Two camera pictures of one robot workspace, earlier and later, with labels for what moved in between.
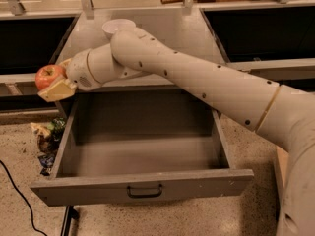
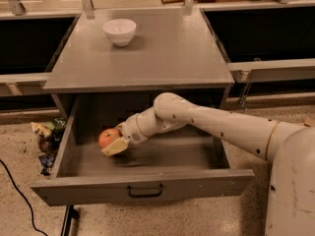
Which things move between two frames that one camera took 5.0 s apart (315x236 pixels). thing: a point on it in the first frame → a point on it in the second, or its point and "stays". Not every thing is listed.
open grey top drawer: (141, 145) stays
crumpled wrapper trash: (47, 137) stays
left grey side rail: (19, 84) stays
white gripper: (78, 70) → (130, 130)
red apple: (47, 74) → (107, 136)
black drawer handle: (137, 196) stays
